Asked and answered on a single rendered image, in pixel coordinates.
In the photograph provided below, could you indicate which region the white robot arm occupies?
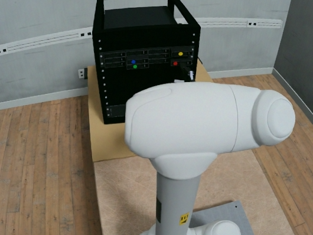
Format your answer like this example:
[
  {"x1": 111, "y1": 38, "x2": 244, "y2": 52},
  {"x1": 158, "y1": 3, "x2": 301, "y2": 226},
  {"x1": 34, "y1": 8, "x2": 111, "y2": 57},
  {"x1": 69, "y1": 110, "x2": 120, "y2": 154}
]
[{"x1": 125, "y1": 80, "x2": 295, "y2": 235}]

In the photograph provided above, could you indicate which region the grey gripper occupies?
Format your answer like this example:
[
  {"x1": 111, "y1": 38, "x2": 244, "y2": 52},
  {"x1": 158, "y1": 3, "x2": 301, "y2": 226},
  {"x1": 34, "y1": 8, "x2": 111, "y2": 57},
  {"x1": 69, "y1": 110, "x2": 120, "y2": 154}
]
[{"x1": 179, "y1": 63, "x2": 195, "y2": 82}]

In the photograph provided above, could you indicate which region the black rack frame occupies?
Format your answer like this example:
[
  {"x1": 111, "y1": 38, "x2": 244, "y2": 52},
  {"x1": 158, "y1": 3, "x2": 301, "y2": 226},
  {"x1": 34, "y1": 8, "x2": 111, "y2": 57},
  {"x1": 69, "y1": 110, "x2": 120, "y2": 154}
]
[{"x1": 92, "y1": 0, "x2": 201, "y2": 125}]

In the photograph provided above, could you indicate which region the tan flat board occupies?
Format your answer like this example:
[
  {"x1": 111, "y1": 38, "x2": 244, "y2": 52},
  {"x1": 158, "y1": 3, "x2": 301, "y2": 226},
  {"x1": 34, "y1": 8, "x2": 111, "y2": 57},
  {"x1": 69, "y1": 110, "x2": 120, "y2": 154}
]
[{"x1": 87, "y1": 59, "x2": 213, "y2": 162}]

